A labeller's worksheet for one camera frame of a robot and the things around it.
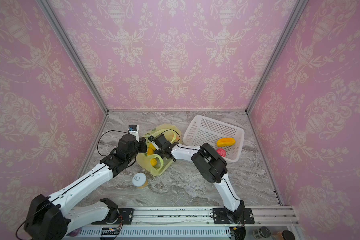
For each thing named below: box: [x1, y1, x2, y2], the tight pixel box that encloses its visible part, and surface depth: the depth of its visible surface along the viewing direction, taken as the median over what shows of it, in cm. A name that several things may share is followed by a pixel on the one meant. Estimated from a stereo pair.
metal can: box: [252, 226, 271, 240], surface depth 64 cm
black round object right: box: [282, 230, 296, 240], surface depth 62 cm
